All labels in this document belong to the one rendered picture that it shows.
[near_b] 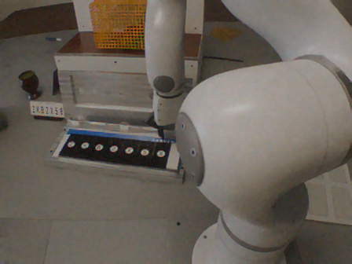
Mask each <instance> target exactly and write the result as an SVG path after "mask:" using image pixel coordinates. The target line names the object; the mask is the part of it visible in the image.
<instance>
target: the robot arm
mask: <svg viewBox="0 0 352 264"><path fill-rule="evenodd" d="M221 1H222V2H223V4H224V6H225V7H226V8H227V9H228V10H229V11H230V12H231V13H232V14H233V15H234V16H235V17H236V18H237V19H239V21H241V22H243V23H244V24H246V25H247V26H248V27H250V28H251V29H252V30H253V31H256V33H258V34H259V35H261V36H262V37H263V38H264V39H265V40H266V41H267V42H268V43H269V44H270V45H271V46H272V47H273V48H274V49H275V50H276V51H277V54H278V55H279V56H280V57H281V59H282V61H283V62H280V63H278V62H277V63H273V64H264V65H257V66H254V67H246V68H241V69H235V70H232V71H228V72H223V73H221V74H218V75H216V76H212V77H210V78H209V79H207V80H204V81H203V82H202V83H200V84H199V85H197V86H196V87H195V88H194V89H193V90H191V92H190V93H189V95H188V93H187V90H186V88H185V65H184V35H185V15H186V5H187V0H148V4H147V8H146V15H145V57H146V70H147V76H148V80H149V84H150V86H151V87H152V88H153V90H154V94H153V112H152V113H151V115H149V116H148V117H147V119H146V120H145V122H146V123H147V124H148V125H149V126H152V128H156V129H157V130H158V135H159V137H161V139H162V141H163V140H165V139H164V131H163V126H165V125H168V124H172V123H175V137H176V142H177V146H176V147H177V150H178V153H179V156H180V158H181V160H182V162H183V164H184V165H185V171H186V173H187V174H188V175H189V176H190V178H191V179H192V180H193V181H194V183H195V185H196V187H197V188H198V189H199V190H200V191H201V193H202V194H203V195H205V196H206V198H207V199H209V200H210V202H211V203H213V204H214V205H215V206H216V207H218V208H219V209H220V211H219V215H218V223H215V224H214V225H213V226H211V227H208V228H207V230H205V231H203V233H202V235H201V236H200V237H199V238H198V240H197V242H196V245H195V247H194V249H193V252H192V264H286V258H285V255H284V252H285V250H286V248H287V247H288V245H289V244H290V243H291V242H292V240H293V239H294V238H295V236H296V234H297V233H298V232H299V230H300V229H301V227H302V226H303V223H304V221H305V219H306V216H307V214H308V209H309V203H310V201H309V194H308V190H307V188H306V185H305V183H304V182H307V181H309V180H310V179H312V178H315V177H317V176H319V175H322V174H325V173H327V172H329V171H331V170H333V169H335V168H337V167H341V166H342V165H344V164H346V163H349V162H350V161H352V27H351V26H350V25H349V24H348V22H347V21H346V19H344V17H343V16H342V14H341V13H340V12H339V10H337V8H336V7H335V6H334V5H333V4H332V3H331V1H330V0H221ZM154 118H155V122H153V121H152V120H153V119H154Z"/></svg>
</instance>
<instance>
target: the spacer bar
mask: <svg viewBox="0 0 352 264"><path fill-rule="evenodd" d="M176 146H177V144H175V143H171V149H170V154H169V158H168V161H167V165H166V169H168V170H176V171H177V170H178V160H179V153H178V150H177V147H176Z"/></svg>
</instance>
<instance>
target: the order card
mask: <svg viewBox="0 0 352 264"><path fill-rule="evenodd" d="M30 107H31V114H32V115H37V116H54V117H61V118H65V117H64V108H63V105H62V103H53V102H46V101H44V102H40V101H30Z"/></svg>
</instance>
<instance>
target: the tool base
mask: <svg viewBox="0 0 352 264"><path fill-rule="evenodd" d="M67 121H68V123H67V124H66V125H65V126H64V129H66V130H64V129H63V130H62V131H61V132H60V134H59V136H58V137H57V139H56V141H55V142H54V144H53V145H52V148H50V150H49V152H48V154H47V155H46V157H45V159H44V160H43V162H44V163H45V165H47V166H51V167H59V168H64V169H70V170H76V171H86V172H93V173H98V174H110V175H115V176H122V177H128V178H140V179H146V180H153V181H159V182H171V183H178V184H182V182H183V178H184V173H185V165H184V164H183V162H182V161H181V167H184V169H183V170H182V169H181V167H180V171H179V174H171V173H164V172H157V171H150V170H138V169H132V168H125V167H114V166H107V165H100V164H95V163H83V162H77V161H71V160H65V159H58V158H57V156H54V155H53V154H54V153H55V151H56V150H57V147H58V146H59V144H60V143H61V141H62V140H63V138H64V136H65V134H66V132H68V129H69V128H73V129H80V130H92V131H100V132H107V133H114V134H136V135H142V136H150V137H158V138H161V137H159V135H158V130H145V129H142V126H134V125H128V122H121V123H106V125H107V126H100V125H93V124H90V121H82V120H78V119H77V118H72V119H67ZM163 131H164V137H165V138H172V139H176V137H175V128H174V129H171V128H163ZM50 151H52V152H50Z"/></svg>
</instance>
